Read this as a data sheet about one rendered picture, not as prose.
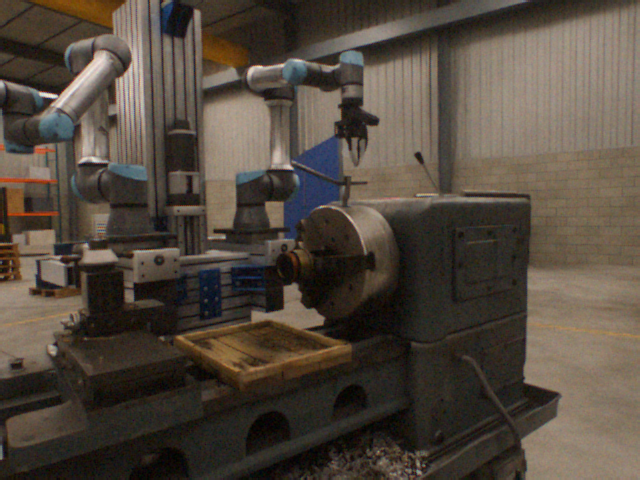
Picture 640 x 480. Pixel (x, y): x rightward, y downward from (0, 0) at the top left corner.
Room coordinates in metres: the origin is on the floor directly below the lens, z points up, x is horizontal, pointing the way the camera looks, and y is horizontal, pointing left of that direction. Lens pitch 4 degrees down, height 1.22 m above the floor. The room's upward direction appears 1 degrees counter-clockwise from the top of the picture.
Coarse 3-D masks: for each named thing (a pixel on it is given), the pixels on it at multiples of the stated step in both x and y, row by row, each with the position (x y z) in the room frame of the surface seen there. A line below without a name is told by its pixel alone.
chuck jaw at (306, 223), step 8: (304, 224) 1.26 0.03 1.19; (312, 224) 1.28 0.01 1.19; (304, 232) 1.25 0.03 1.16; (312, 232) 1.26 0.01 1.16; (296, 240) 1.25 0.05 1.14; (304, 240) 1.22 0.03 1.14; (312, 240) 1.24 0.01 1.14; (320, 240) 1.25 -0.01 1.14; (296, 248) 1.22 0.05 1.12; (312, 248) 1.22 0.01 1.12; (320, 248) 1.24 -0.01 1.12; (328, 248) 1.25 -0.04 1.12
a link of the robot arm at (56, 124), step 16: (96, 48) 1.44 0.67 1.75; (112, 48) 1.40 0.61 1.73; (128, 48) 1.46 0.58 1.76; (96, 64) 1.36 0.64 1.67; (112, 64) 1.39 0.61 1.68; (128, 64) 1.45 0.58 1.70; (80, 80) 1.31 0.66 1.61; (96, 80) 1.34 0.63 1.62; (112, 80) 1.41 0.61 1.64; (64, 96) 1.26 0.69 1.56; (80, 96) 1.28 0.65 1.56; (96, 96) 1.34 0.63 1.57; (48, 112) 1.22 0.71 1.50; (64, 112) 1.24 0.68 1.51; (80, 112) 1.28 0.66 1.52; (32, 128) 1.20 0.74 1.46; (48, 128) 1.18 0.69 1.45; (64, 128) 1.21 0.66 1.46
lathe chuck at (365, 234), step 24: (312, 216) 1.29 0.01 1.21; (336, 216) 1.21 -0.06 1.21; (360, 216) 1.19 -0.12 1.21; (336, 240) 1.21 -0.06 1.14; (360, 240) 1.13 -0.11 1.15; (384, 240) 1.18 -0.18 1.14; (384, 264) 1.16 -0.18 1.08; (336, 288) 1.21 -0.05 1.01; (360, 288) 1.14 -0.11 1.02; (384, 288) 1.17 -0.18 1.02; (336, 312) 1.21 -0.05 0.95; (360, 312) 1.20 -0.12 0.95
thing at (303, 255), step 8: (304, 248) 1.18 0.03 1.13; (280, 256) 1.16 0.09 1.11; (288, 256) 1.14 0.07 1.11; (296, 256) 1.15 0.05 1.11; (304, 256) 1.16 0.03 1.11; (312, 256) 1.19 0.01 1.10; (280, 264) 1.19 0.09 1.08; (288, 264) 1.13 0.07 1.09; (296, 264) 1.13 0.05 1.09; (304, 264) 1.14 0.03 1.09; (312, 264) 1.15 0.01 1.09; (280, 272) 1.17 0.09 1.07; (288, 272) 1.13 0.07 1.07; (296, 272) 1.13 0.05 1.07; (304, 272) 1.15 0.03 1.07; (312, 272) 1.16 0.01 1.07; (288, 280) 1.14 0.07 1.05; (296, 280) 1.16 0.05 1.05; (304, 280) 1.17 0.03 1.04
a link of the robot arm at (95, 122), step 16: (80, 48) 1.47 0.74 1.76; (80, 64) 1.47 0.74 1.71; (96, 112) 1.49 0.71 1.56; (96, 128) 1.49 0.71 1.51; (96, 144) 1.49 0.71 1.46; (80, 160) 1.49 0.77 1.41; (96, 160) 1.48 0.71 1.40; (112, 160) 1.53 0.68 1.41; (80, 176) 1.48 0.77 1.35; (96, 176) 1.46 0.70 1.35; (80, 192) 1.48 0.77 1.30; (96, 192) 1.46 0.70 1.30
